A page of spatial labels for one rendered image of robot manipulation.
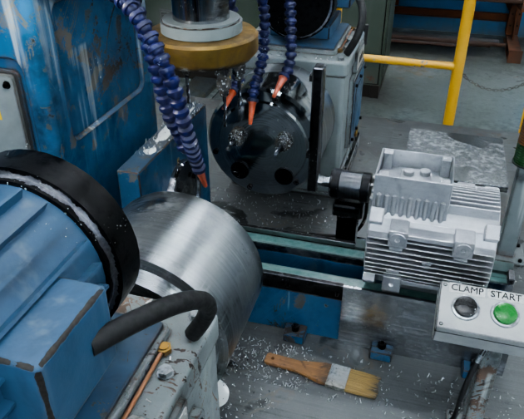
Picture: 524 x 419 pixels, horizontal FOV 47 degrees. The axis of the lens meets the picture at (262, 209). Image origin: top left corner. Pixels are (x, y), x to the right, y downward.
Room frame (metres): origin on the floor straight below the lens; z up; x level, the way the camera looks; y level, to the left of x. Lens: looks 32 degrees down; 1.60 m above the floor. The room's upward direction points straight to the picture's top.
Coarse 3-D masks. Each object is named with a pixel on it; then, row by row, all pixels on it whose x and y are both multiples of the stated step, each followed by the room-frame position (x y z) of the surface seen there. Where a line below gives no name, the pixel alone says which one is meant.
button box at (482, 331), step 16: (448, 288) 0.63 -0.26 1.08; (464, 288) 0.63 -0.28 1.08; (480, 288) 0.63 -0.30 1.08; (448, 304) 0.61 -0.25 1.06; (480, 304) 0.61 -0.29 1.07; (496, 304) 0.61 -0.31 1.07; (512, 304) 0.60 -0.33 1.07; (448, 320) 0.59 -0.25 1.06; (464, 320) 0.59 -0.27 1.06; (480, 320) 0.59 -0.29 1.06; (496, 320) 0.59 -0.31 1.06; (448, 336) 0.59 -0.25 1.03; (464, 336) 0.58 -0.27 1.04; (480, 336) 0.57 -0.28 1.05; (496, 336) 0.57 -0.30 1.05; (512, 336) 0.57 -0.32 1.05; (512, 352) 0.57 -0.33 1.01
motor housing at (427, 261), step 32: (480, 192) 0.84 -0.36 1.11; (384, 224) 0.81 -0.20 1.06; (416, 224) 0.80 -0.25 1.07; (448, 224) 0.79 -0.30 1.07; (480, 224) 0.79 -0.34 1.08; (384, 256) 0.79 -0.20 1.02; (416, 256) 0.78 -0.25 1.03; (448, 256) 0.76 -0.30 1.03; (480, 256) 0.75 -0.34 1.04; (416, 288) 0.81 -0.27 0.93
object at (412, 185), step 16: (384, 160) 0.91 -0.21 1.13; (400, 160) 0.91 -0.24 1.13; (416, 160) 0.91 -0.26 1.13; (432, 160) 0.90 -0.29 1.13; (448, 160) 0.88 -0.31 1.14; (384, 176) 0.83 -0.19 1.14; (400, 176) 0.86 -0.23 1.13; (416, 176) 0.86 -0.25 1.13; (432, 176) 0.88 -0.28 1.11; (448, 176) 0.88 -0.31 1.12; (384, 192) 0.83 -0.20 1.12; (400, 192) 0.82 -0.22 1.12; (416, 192) 0.81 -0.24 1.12; (432, 192) 0.81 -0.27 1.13; (448, 192) 0.80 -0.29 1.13; (384, 208) 0.82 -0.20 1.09; (400, 208) 0.82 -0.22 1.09; (416, 208) 0.81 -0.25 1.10; (432, 208) 0.80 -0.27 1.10
